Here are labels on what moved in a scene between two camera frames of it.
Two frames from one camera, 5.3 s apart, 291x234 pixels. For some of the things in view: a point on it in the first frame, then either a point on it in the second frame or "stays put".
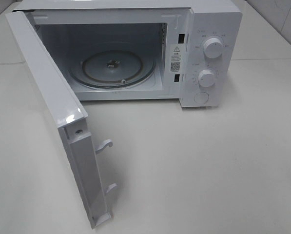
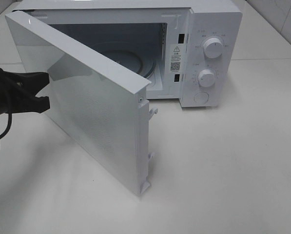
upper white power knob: (213, 48) stays put
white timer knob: (206, 78) stays put
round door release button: (201, 97) stays put
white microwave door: (58, 100) to (106, 107)
